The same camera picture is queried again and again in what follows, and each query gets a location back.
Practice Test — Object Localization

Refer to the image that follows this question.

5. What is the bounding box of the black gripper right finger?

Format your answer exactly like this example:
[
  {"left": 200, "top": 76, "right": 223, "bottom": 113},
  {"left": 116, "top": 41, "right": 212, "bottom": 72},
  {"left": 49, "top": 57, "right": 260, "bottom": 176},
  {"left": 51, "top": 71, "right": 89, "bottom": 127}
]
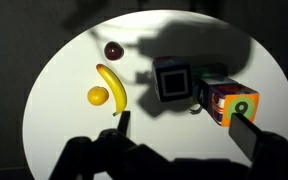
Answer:
[{"left": 228, "top": 112, "right": 268, "bottom": 166}]

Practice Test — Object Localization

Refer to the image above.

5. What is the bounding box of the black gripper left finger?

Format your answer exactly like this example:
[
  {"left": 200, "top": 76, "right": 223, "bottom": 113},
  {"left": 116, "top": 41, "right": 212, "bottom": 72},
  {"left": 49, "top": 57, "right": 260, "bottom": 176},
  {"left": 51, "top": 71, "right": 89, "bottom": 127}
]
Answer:
[{"left": 117, "top": 110, "right": 132, "bottom": 137}]

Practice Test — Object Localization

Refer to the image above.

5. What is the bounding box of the yellow round toy fruit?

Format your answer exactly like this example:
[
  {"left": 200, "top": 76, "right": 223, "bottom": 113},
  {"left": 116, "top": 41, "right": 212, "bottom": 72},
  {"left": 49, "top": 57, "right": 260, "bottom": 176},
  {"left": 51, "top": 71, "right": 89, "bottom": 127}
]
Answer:
[{"left": 86, "top": 86, "right": 110, "bottom": 107}]

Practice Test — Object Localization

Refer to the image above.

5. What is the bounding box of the black letter cube block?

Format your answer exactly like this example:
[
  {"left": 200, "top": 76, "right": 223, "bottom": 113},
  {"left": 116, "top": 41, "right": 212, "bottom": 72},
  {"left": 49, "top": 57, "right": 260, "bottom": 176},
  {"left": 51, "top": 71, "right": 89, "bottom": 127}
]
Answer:
[{"left": 193, "top": 75, "right": 239, "bottom": 113}]

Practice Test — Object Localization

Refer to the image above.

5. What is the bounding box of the yellow toy banana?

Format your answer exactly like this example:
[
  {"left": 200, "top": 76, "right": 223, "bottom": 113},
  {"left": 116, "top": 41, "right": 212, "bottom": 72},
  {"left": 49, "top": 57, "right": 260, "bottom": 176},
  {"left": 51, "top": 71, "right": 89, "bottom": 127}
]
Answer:
[{"left": 95, "top": 63, "right": 128, "bottom": 117}]

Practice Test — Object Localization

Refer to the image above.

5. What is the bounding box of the blue cube with square print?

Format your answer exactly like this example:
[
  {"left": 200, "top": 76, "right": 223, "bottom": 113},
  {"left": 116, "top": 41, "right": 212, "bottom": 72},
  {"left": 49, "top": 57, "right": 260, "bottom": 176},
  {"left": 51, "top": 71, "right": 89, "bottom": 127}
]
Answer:
[{"left": 152, "top": 55, "right": 194, "bottom": 103}]

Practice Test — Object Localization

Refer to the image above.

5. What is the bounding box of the dark red toy apple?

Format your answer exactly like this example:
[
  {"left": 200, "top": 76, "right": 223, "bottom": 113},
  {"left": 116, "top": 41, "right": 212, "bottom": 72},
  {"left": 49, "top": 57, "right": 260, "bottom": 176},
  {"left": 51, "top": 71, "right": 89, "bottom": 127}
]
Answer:
[{"left": 103, "top": 41, "right": 125, "bottom": 62}]

